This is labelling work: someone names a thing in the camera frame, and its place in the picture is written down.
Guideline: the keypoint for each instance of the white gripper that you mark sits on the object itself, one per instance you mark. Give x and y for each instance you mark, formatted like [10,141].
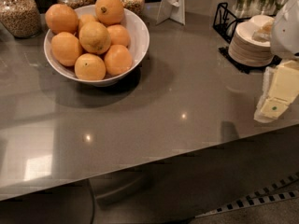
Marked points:
[287,32]

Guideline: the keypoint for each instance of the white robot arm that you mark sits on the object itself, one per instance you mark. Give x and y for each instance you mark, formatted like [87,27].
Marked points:
[284,41]

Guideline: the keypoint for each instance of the white paper bowl stack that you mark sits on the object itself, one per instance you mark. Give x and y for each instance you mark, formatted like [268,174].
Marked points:
[264,26]

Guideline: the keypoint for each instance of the white ceramic bowl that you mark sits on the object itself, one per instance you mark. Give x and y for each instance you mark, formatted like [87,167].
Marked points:
[138,47]

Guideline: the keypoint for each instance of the centre yellowish orange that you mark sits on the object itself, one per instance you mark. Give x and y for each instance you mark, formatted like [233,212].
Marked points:
[94,37]

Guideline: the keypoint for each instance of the small hidden back orange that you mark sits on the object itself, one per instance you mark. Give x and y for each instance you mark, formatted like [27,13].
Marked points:
[85,18]

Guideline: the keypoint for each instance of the stack of paper plates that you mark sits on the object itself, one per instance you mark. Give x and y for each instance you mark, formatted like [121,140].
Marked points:
[243,49]

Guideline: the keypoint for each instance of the glass cup left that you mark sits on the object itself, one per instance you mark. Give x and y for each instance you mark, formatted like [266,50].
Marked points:
[243,8]

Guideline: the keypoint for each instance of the glass cup right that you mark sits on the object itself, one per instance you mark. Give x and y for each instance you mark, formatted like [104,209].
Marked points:
[280,4]

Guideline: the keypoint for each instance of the black white striped floor strip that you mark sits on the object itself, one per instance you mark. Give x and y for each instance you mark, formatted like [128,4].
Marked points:
[275,192]

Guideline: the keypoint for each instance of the white folded card stand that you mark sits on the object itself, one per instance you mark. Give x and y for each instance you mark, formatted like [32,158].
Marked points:
[173,10]

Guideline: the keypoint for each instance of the left glass cereal jar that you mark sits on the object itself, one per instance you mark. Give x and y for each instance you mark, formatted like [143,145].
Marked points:
[20,17]

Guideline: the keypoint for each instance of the black wire rack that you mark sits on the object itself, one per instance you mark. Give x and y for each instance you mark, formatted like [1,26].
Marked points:
[225,22]

